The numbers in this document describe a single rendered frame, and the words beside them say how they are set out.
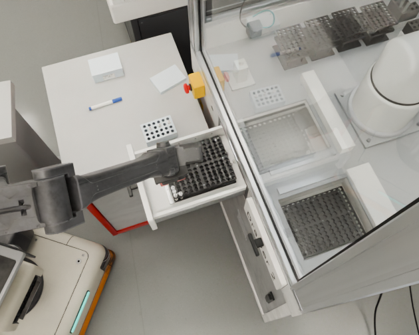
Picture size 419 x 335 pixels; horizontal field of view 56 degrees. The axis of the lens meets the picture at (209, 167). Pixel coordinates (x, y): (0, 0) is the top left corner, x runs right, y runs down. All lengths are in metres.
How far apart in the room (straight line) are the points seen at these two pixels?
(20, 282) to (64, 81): 0.82
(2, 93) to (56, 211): 1.23
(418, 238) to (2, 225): 0.59
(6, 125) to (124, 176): 1.02
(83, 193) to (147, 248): 1.50
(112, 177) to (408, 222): 0.52
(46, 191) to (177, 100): 1.04
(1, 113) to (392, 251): 1.56
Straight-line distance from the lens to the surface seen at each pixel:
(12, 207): 0.70
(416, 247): 0.52
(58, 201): 0.68
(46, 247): 2.04
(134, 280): 2.18
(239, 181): 1.38
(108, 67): 1.71
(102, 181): 0.76
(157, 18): 1.94
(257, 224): 1.24
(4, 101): 1.84
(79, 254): 1.97
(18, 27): 3.22
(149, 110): 1.62
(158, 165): 0.92
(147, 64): 1.76
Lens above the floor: 2.12
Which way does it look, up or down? 66 degrees down
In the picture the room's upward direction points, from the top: 1 degrees counter-clockwise
